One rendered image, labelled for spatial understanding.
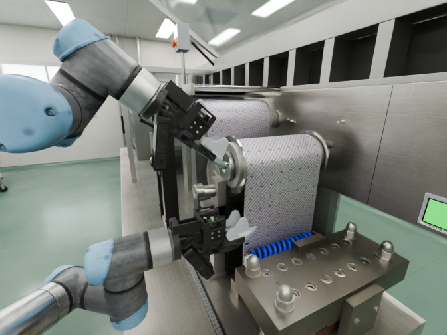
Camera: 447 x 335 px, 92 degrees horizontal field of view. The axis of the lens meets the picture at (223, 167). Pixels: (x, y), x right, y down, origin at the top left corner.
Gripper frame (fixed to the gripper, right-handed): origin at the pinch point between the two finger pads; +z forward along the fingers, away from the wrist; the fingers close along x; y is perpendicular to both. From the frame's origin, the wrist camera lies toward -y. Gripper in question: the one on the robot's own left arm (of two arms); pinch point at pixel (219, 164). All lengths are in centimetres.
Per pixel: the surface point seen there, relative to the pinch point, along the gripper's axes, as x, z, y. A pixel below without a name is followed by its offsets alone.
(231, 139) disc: 1.5, -0.5, 6.7
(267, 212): -4.4, 17.0, -2.8
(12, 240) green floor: 223, -28, -187
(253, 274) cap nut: -12.6, 16.1, -15.5
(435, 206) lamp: -26.7, 31.7, 18.4
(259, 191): -4.4, 10.7, 0.4
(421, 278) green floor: 17, 226, 24
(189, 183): 69, 29, -17
